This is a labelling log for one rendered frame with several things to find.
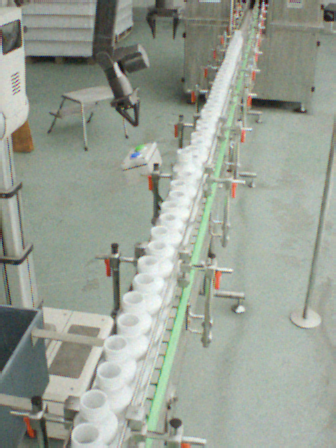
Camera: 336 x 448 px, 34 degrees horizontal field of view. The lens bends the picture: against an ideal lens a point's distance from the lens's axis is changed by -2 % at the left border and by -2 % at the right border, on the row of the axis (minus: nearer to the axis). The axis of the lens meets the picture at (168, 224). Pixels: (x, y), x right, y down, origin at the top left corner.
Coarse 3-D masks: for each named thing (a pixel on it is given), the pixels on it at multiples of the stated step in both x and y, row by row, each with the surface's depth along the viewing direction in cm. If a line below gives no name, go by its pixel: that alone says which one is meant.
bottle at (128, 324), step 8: (120, 320) 89; (128, 320) 90; (136, 320) 89; (120, 328) 87; (128, 328) 87; (136, 328) 87; (128, 336) 87; (136, 336) 88; (144, 336) 91; (128, 344) 88; (136, 344) 88; (144, 344) 89; (136, 352) 88; (144, 352) 89; (136, 360) 89; (144, 376) 91; (144, 384) 92
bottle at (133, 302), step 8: (128, 296) 94; (136, 296) 95; (128, 304) 92; (136, 304) 92; (144, 304) 93; (128, 312) 92; (136, 312) 92; (144, 312) 94; (144, 320) 94; (144, 328) 93
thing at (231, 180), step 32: (224, 32) 352; (192, 96) 238; (192, 128) 197; (224, 128) 195; (224, 160) 203; (224, 224) 162; (96, 256) 120; (32, 416) 80; (64, 416) 79; (128, 416) 77
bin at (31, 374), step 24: (0, 312) 126; (24, 312) 125; (0, 336) 130; (24, 336) 116; (48, 336) 119; (72, 336) 120; (0, 360) 134; (24, 360) 117; (0, 384) 105; (24, 384) 118; (0, 408) 106; (24, 408) 101; (48, 408) 101; (0, 432) 107; (24, 432) 120
